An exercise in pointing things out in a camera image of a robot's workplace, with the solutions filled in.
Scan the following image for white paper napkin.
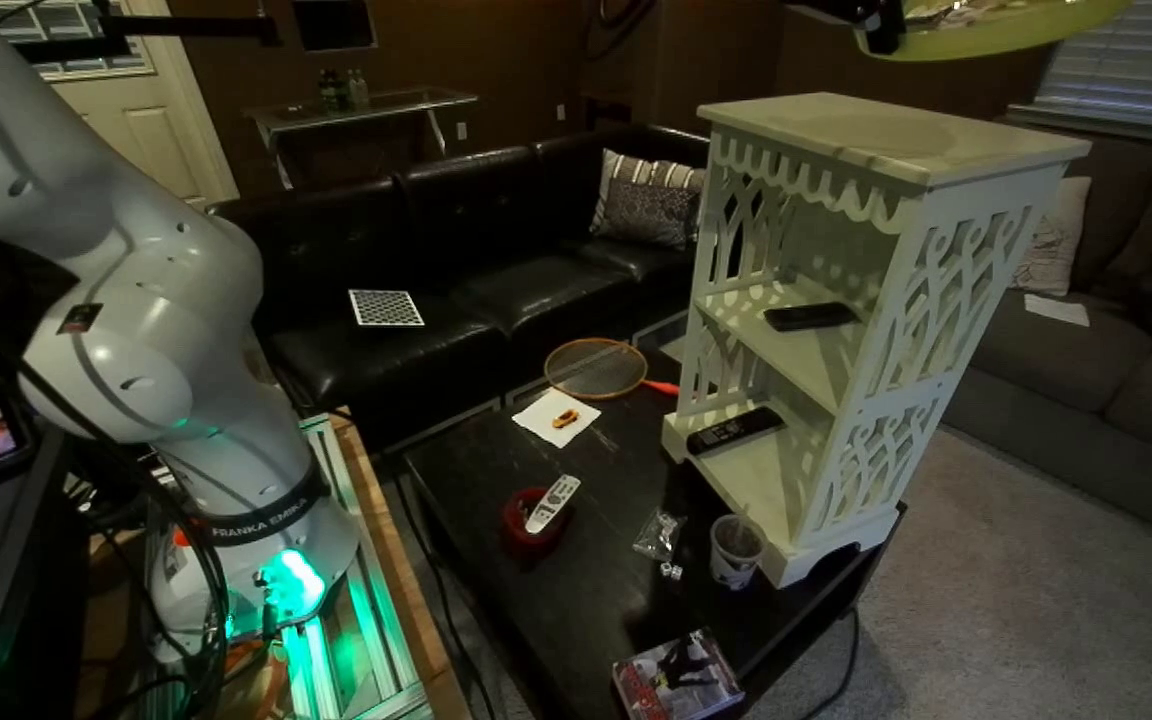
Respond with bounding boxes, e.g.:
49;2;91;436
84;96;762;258
512;388;603;450

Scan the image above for white fretwork cupboard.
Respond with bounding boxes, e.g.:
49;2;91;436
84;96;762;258
661;92;1093;589

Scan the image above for yellow-green plate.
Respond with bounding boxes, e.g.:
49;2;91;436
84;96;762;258
871;0;1133;63

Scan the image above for pair of patterned cushions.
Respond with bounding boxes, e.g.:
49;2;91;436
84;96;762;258
590;148;708;252

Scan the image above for dark framed wall panel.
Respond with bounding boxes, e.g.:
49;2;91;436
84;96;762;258
290;0;380;54

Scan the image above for red bowl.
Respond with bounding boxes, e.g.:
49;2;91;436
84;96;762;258
501;486;573;557

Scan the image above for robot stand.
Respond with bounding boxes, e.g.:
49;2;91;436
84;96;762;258
76;408;469;720

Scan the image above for grey fabric sofa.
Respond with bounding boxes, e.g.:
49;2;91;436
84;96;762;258
940;130;1152;553

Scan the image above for badminton racket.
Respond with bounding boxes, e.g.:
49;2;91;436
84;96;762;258
544;337;683;402

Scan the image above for black metal bar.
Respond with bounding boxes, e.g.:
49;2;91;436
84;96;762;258
14;0;283;63

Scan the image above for white printed cushion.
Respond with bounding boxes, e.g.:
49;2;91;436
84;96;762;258
1010;175;1093;298

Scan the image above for white sheet of paper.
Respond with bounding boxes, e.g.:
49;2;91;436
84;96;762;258
1023;292;1091;329

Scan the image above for group of bottles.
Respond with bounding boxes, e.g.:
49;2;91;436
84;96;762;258
315;67;373;114

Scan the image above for black cable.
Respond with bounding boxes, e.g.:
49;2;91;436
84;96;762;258
798;604;863;720
391;478;499;720

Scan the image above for black remote control with buttons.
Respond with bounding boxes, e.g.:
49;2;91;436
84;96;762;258
686;405;788;458

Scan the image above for white remote control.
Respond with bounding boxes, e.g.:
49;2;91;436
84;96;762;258
524;474;583;536

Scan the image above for black leather sofa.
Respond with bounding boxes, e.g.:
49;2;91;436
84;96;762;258
206;122;713;453

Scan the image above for magazine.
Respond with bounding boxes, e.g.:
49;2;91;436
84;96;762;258
611;627;746;720

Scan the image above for console table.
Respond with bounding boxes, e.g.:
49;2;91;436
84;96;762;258
245;87;480;192

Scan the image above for white door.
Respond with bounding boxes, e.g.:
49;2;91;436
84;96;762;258
0;0;239;209

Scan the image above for window blinds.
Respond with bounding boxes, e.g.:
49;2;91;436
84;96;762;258
1030;0;1152;138

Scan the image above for clear plastic bag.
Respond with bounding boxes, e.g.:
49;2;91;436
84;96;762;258
632;507;688;562

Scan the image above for clear plastic cup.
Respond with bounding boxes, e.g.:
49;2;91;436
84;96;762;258
709;513;768;592

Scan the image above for checkerboard calibration sheet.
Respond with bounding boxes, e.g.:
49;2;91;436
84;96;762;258
347;288;427;329

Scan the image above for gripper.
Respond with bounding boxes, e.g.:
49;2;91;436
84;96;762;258
786;0;909;57

